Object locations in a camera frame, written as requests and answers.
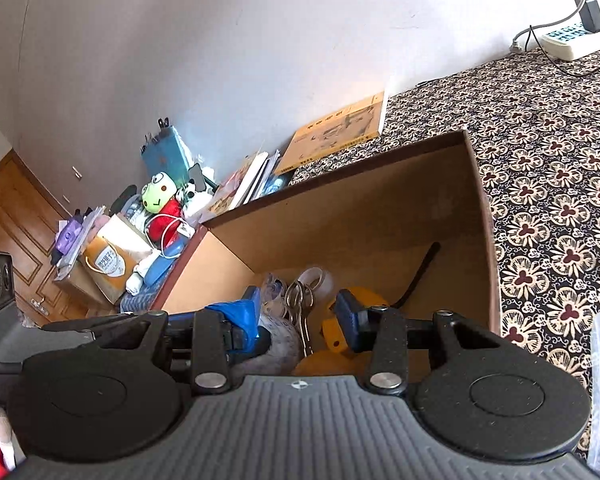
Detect grey fuzzy roll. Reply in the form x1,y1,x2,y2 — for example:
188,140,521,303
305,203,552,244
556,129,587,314
256,310,304,375

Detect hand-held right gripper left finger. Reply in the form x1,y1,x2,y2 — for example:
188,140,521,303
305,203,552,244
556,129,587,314
42,286,271,395

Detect green frog plush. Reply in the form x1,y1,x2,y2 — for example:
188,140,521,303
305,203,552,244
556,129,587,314
140,172,185,247

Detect blue bag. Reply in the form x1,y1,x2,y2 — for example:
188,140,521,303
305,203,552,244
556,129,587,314
140,118,194,187

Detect black white panda plush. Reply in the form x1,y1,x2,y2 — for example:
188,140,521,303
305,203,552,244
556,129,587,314
176,181,209,212

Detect yellow book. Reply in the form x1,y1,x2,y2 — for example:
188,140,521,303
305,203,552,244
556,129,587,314
274,91,386,177

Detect white orange paper bag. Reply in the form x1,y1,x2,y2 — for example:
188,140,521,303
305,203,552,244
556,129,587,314
81,213,154,305

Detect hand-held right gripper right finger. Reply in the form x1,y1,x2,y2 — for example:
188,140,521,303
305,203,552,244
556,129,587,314
329,289,503,395

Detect clear tape roll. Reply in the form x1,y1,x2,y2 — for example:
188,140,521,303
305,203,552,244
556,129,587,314
297,266,334,302

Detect metal scissors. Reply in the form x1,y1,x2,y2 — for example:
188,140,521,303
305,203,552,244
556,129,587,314
284,280,317,357

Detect brown cardboard box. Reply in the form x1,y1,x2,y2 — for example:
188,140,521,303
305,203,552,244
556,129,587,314
152,130,503,377

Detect black cable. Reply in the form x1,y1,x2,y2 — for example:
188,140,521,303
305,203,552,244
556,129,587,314
524,24,600,80

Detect wooden door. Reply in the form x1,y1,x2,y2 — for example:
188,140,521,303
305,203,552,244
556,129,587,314
0,149,89,329

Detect grey power cable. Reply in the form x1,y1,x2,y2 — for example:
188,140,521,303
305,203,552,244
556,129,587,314
510,0,590,54

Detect white power strip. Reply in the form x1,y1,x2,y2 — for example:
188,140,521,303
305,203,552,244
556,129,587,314
539,22,600,62

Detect floral patterned blanket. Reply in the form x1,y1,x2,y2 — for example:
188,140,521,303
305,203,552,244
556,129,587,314
289,44,600,463

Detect stack of books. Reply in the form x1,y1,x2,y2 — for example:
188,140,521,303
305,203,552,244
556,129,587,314
206,150,282,214

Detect black power adapter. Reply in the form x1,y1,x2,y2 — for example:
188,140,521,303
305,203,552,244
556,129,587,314
578,0,600,33

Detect purple packet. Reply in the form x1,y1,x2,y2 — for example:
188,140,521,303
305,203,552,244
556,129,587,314
54,209,104,267

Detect black stick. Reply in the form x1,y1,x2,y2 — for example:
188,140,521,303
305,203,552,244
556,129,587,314
396,241,442,309

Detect white charging cable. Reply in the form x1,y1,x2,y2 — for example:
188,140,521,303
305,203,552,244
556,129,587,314
161,214,195,257

